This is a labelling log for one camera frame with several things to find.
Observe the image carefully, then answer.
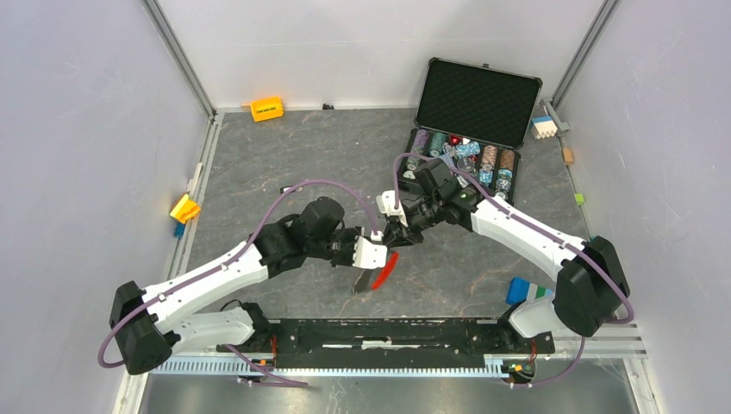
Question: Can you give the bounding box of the red handled keyring tool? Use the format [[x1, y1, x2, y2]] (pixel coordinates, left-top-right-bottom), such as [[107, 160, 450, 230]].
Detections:
[[352, 251, 399, 294]]

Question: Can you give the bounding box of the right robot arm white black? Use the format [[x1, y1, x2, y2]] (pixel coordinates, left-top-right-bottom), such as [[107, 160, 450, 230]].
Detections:
[[377, 158, 634, 352]]

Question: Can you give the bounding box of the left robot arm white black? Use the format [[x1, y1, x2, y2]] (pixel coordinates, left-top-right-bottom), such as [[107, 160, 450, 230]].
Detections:
[[109, 197, 387, 375]]

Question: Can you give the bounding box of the black poker chip case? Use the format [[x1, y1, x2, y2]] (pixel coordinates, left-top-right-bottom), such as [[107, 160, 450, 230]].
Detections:
[[394, 58, 543, 203]]

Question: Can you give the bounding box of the blue green white brick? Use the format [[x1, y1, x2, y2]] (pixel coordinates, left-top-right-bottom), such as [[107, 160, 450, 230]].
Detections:
[[505, 277, 553, 305]]

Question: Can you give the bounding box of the white blue toy block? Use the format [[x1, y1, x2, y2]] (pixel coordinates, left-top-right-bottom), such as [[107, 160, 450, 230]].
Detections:
[[530, 116, 559, 140]]

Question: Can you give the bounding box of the small wooden cube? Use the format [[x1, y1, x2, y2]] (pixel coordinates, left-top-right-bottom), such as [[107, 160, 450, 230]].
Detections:
[[562, 147, 575, 166]]

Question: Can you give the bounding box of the orange yellow toy block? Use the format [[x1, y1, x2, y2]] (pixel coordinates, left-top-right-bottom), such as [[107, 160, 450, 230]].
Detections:
[[249, 97, 284, 122]]

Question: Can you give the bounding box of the yellow orange block left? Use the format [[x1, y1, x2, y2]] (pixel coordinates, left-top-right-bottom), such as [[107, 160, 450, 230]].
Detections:
[[169, 193, 201, 224]]

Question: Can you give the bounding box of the blue small block left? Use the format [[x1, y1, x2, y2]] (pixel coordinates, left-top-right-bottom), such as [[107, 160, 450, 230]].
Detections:
[[173, 223, 185, 239]]

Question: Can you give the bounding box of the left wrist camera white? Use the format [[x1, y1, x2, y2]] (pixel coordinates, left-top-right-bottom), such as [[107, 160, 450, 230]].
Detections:
[[353, 231, 388, 270]]

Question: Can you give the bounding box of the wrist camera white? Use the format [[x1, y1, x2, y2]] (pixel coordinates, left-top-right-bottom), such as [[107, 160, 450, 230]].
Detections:
[[353, 231, 388, 270], [376, 190, 408, 227]]

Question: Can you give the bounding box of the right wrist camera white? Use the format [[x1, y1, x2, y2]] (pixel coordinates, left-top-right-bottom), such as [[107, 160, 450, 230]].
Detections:
[[376, 190, 408, 227]]

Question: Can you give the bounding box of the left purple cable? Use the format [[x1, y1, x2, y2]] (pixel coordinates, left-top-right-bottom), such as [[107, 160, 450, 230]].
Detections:
[[97, 179, 381, 370]]

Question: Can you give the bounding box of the purple cable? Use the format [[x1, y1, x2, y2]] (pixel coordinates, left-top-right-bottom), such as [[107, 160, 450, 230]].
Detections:
[[392, 152, 635, 390], [97, 179, 381, 370]]

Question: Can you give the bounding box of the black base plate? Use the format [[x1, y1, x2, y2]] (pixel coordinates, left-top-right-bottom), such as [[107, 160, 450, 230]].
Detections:
[[237, 317, 555, 369]]

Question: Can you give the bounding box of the white toothed cable rail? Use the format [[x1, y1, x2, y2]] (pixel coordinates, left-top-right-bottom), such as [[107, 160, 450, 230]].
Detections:
[[152, 355, 509, 379]]

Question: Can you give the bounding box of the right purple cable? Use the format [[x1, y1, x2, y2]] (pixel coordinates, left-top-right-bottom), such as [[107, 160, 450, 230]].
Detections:
[[392, 152, 635, 390]]

